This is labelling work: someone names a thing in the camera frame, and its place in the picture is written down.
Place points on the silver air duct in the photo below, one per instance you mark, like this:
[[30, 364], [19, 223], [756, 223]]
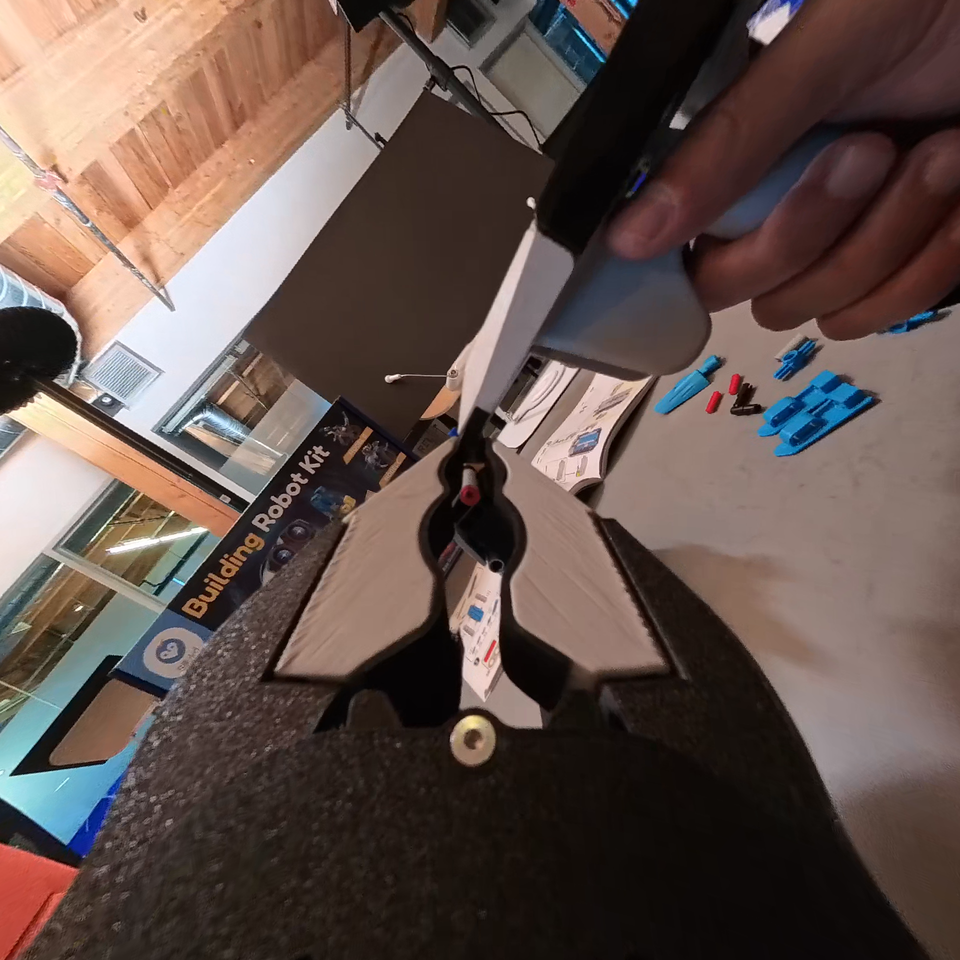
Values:
[[30, 296]]

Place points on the studio panel light on stand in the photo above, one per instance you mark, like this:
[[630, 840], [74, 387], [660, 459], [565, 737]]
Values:
[[375, 11]]

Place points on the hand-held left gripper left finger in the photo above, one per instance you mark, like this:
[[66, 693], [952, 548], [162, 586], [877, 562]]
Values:
[[360, 600]]

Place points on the wall air vent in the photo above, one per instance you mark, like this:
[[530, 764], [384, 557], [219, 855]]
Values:
[[120, 375]]

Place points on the white folding stand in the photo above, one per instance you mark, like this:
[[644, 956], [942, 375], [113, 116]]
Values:
[[540, 405]]

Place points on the black backdrop board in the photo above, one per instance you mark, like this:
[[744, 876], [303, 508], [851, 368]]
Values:
[[390, 285]]

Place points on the grey desk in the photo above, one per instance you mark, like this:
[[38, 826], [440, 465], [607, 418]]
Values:
[[787, 600]]

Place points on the open instruction booklet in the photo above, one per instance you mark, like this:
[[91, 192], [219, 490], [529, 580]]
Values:
[[592, 427]]

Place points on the person's right hand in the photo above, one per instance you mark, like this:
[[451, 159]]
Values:
[[862, 67]]

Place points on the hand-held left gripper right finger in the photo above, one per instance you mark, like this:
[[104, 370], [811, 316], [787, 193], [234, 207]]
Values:
[[577, 592]]

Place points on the black pole with round top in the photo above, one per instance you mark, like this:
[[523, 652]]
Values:
[[34, 352]]

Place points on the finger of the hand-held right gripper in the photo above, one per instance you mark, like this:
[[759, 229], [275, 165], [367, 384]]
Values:
[[517, 315]]

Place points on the black pin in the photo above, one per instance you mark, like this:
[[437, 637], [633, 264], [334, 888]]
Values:
[[744, 401]]

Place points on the dark blue toy kit box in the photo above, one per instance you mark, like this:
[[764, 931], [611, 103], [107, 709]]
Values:
[[262, 525]]

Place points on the blue fin block piece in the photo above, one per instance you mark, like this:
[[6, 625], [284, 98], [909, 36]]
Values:
[[686, 386]]

